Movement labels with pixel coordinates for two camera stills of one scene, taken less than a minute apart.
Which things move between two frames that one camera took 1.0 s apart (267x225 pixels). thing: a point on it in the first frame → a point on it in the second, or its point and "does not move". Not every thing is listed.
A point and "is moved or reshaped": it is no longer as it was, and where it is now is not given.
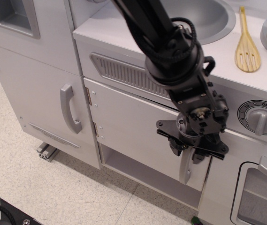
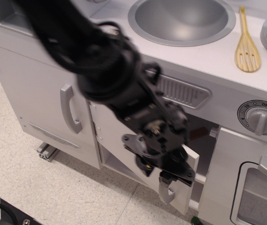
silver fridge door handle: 66,93 does not move
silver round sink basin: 214,20 does not move
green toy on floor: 195,221 does not move
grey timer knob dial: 261,117 does not move
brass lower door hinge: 95,129 does not move
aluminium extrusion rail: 46,151 does not move
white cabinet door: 127,123 is moved or reshaped
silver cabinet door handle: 186,161 is moved or reshaped
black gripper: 180,138 → 166,152
